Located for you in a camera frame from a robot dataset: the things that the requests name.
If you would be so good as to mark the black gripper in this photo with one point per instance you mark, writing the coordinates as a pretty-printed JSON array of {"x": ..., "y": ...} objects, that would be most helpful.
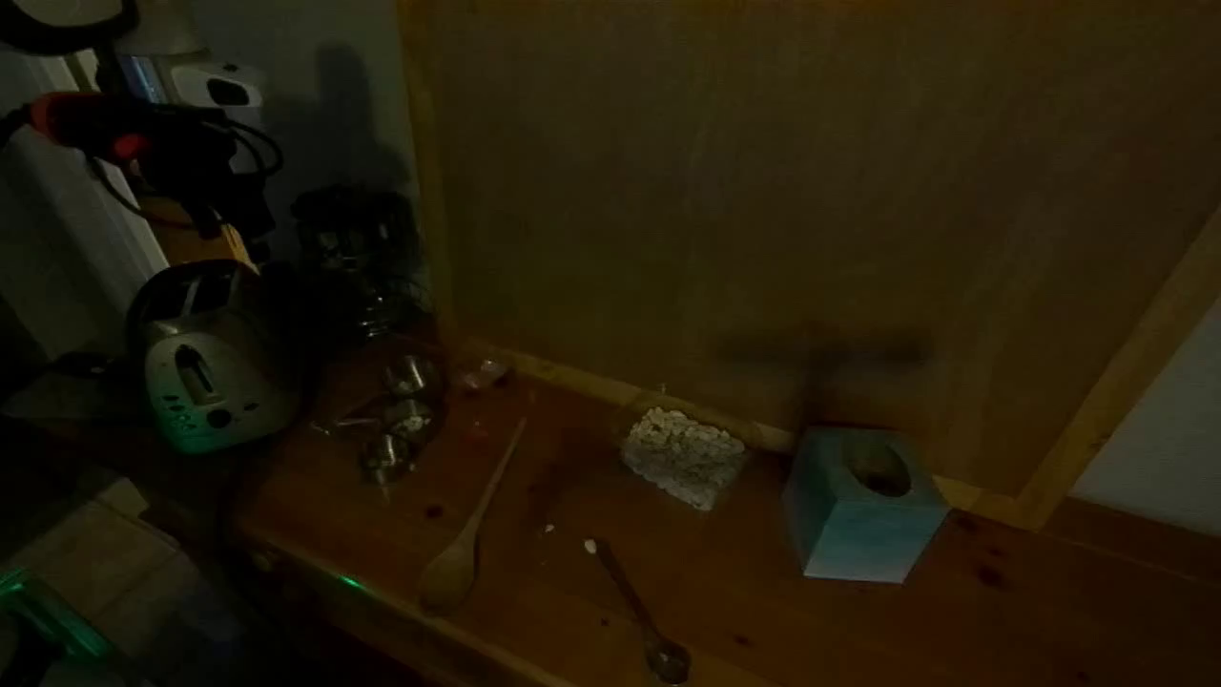
[{"x": 192, "y": 165}]

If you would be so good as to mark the silver metal spoon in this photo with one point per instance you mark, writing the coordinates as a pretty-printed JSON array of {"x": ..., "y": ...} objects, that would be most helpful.
[{"x": 637, "y": 604}]

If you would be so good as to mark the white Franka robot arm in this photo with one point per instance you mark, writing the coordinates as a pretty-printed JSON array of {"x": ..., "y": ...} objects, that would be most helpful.
[{"x": 212, "y": 80}]

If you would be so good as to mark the wooden spoon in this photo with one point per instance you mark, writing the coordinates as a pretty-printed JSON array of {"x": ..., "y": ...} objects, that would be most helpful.
[{"x": 461, "y": 555}]

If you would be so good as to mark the stainless steel toaster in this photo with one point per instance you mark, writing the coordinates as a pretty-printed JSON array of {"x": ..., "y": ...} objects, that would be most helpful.
[{"x": 212, "y": 368}]

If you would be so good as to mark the dark glass jar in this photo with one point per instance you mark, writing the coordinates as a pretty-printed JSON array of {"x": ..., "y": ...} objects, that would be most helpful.
[{"x": 363, "y": 262}]

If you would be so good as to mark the crumpled foil wrappers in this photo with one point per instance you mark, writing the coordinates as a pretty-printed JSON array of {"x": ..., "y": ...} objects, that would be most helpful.
[{"x": 401, "y": 425}]

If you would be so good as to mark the white sponge block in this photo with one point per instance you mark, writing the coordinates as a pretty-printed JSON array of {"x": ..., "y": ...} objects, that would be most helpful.
[{"x": 686, "y": 455}]

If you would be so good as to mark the wooden cabinet panel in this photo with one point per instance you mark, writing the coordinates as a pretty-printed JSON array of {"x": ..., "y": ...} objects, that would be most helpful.
[{"x": 789, "y": 193}]

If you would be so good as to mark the light blue box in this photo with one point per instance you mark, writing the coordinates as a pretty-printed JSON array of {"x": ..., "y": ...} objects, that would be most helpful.
[{"x": 847, "y": 515}]

